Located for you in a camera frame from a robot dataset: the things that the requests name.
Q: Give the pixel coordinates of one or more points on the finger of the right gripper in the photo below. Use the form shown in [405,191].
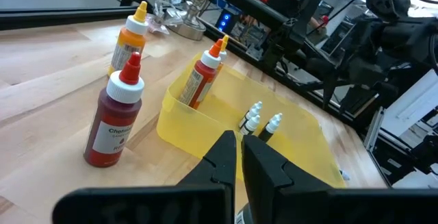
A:
[329,90]
[350,99]

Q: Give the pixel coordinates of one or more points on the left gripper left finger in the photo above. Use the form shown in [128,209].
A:
[215,169]

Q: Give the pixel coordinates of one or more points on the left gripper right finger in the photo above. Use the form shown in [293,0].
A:
[263,176]

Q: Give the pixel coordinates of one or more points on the dropper bottles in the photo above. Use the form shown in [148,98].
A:
[252,124]

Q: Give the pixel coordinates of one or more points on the red-orange squeeze bottle orange tip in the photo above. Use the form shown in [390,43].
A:
[200,80]

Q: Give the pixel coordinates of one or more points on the orange squeeze bottle yellow tip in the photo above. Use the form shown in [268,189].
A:
[128,46]

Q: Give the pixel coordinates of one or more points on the yellow translucent plastic bin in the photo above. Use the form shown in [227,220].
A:
[184,131]

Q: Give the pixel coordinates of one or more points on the dark red squeeze bottle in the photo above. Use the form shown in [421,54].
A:
[109,124]

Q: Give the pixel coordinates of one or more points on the black box blue lights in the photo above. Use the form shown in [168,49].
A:
[224,22]

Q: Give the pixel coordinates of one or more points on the silver lamp white shade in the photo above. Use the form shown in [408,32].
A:
[191,28]

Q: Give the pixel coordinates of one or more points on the crumpled clear plastic wrap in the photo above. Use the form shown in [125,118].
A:
[161,22]

